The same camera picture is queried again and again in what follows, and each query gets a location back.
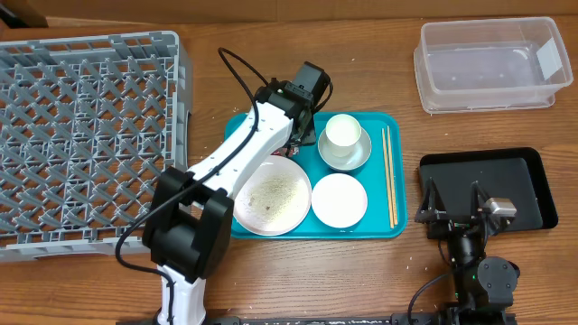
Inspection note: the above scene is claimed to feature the clear plastic bin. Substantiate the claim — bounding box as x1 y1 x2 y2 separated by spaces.
414 17 573 114

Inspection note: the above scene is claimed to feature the grey plastic dish rack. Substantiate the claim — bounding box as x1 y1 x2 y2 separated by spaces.
1 31 192 262

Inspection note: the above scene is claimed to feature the cream white cup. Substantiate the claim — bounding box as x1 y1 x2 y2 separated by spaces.
325 114 361 157

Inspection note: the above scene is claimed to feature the teal serving tray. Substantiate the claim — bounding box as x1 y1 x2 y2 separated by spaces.
231 112 408 239

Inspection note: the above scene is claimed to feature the pink bowl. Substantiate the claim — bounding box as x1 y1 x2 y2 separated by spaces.
312 173 368 228

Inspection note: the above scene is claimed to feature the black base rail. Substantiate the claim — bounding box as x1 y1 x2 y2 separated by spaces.
116 313 452 325

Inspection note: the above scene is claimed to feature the black rectangular tray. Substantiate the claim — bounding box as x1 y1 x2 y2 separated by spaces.
419 147 558 232

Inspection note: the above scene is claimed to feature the large white dirty plate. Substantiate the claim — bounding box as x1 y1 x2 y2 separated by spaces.
234 155 312 237

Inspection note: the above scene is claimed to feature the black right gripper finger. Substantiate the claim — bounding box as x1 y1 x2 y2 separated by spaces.
471 181 489 219
415 178 447 224

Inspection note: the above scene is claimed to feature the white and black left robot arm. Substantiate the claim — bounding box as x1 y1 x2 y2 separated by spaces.
143 62 332 324

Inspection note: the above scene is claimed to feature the grey bowl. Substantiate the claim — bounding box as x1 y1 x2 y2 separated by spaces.
317 129 372 172

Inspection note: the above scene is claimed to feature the wooden chopstick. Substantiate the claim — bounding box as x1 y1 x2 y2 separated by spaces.
387 125 398 227
381 128 395 230

